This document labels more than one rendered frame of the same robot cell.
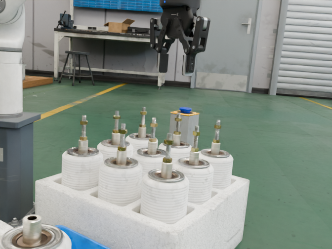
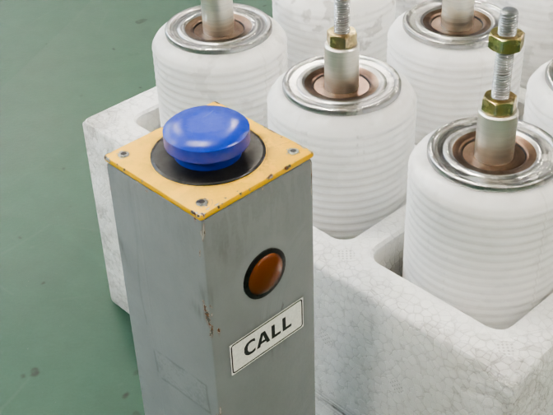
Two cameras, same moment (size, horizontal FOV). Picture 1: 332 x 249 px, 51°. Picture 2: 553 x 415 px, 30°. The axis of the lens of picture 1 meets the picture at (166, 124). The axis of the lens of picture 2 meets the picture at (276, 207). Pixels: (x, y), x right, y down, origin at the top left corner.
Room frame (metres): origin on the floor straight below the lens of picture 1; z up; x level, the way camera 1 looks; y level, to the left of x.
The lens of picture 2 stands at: (1.51, 0.08, 0.57)
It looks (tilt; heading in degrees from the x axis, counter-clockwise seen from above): 36 degrees down; 195
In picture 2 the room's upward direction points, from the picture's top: 2 degrees counter-clockwise
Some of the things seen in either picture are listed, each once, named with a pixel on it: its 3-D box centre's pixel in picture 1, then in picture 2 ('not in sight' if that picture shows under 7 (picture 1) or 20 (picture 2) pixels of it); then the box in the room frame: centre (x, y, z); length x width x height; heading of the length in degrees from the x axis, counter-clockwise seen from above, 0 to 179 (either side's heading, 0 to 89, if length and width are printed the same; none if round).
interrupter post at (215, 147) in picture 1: (215, 148); (217, 11); (0.88, -0.13, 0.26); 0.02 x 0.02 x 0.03
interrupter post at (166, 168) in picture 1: (166, 169); not in sight; (0.68, -0.01, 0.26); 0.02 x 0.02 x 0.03
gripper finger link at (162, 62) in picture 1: (162, 62); not in sight; (0.70, 0.02, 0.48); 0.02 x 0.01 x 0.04; 134
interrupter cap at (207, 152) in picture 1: (215, 153); (218, 29); (0.88, -0.13, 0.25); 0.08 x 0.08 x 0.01
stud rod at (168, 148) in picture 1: (168, 151); not in sight; (0.68, -0.01, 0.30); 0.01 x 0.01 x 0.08
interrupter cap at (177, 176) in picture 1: (166, 176); not in sight; (0.68, -0.01, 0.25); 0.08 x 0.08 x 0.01
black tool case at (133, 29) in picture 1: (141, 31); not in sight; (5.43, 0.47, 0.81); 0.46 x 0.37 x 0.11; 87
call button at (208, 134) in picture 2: (185, 110); (207, 143); (1.13, -0.06, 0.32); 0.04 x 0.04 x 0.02
